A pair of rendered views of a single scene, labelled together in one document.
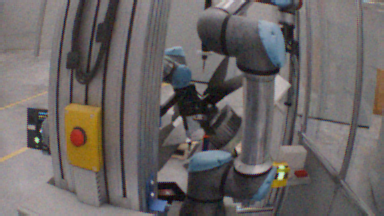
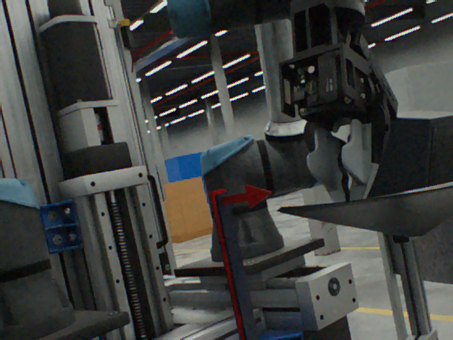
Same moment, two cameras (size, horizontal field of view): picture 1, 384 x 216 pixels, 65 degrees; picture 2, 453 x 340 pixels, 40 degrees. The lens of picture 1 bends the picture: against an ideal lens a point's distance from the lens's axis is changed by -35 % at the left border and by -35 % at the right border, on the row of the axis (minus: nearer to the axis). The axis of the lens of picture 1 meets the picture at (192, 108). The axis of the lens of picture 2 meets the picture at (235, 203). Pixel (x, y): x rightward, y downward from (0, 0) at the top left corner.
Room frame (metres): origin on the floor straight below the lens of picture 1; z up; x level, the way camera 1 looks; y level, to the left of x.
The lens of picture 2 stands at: (2.00, -0.55, 1.21)
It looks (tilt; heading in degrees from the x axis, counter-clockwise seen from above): 3 degrees down; 129
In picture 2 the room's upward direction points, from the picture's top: 12 degrees counter-clockwise
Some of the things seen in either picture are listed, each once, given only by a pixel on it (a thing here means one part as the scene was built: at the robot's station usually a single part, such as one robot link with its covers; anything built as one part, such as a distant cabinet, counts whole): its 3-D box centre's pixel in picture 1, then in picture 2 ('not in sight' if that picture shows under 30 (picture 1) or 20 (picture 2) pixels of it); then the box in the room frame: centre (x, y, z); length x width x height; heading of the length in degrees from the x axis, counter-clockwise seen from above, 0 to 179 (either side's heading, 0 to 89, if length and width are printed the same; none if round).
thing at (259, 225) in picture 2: not in sight; (243, 229); (1.21, 0.43, 1.09); 0.15 x 0.15 x 0.10
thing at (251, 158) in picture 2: not in sight; (234, 172); (1.21, 0.44, 1.20); 0.13 x 0.12 x 0.14; 40
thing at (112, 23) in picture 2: not in sight; (124, 45); (0.05, 1.33, 1.82); 0.09 x 0.04 x 0.23; 94
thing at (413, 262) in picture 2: not in sight; (412, 278); (1.53, 0.47, 0.96); 0.03 x 0.03 x 0.20; 4
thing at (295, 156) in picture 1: (291, 156); not in sight; (2.16, -0.60, 0.92); 0.17 x 0.16 x 0.11; 94
